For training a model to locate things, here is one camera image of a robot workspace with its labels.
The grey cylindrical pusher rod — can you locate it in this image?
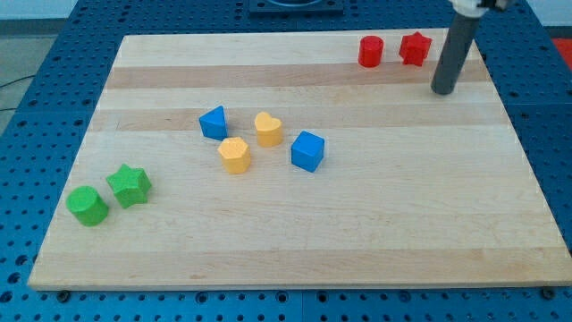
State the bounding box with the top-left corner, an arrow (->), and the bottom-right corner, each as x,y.
431,13 -> 480,96

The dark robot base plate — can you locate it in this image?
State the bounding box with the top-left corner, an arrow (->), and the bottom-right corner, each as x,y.
246,0 -> 344,16

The green star block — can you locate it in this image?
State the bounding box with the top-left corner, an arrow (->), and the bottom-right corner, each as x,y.
106,164 -> 152,208

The light wooden board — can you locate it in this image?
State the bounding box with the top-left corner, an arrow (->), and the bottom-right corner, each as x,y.
29,29 -> 571,291

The red star block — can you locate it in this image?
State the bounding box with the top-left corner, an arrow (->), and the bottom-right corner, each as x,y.
399,31 -> 433,66

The yellow heart block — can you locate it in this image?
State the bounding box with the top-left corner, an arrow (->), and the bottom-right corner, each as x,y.
255,112 -> 283,148

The red cylinder block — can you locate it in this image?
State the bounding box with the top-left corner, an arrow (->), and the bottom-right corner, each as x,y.
357,35 -> 384,68

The green cylinder block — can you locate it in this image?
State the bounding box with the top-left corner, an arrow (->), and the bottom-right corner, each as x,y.
65,186 -> 109,226

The yellow hexagon block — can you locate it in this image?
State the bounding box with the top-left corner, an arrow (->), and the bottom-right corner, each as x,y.
217,137 -> 251,174

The blue triangle block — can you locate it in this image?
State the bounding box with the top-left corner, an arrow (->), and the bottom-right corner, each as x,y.
198,106 -> 228,140

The blue cube block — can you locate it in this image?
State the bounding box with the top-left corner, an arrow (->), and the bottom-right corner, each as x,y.
290,131 -> 325,173

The black cable on floor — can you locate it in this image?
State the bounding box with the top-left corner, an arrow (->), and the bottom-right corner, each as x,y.
0,73 -> 36,113

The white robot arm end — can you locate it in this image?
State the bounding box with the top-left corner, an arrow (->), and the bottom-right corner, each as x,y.
449,0 -> 515,19

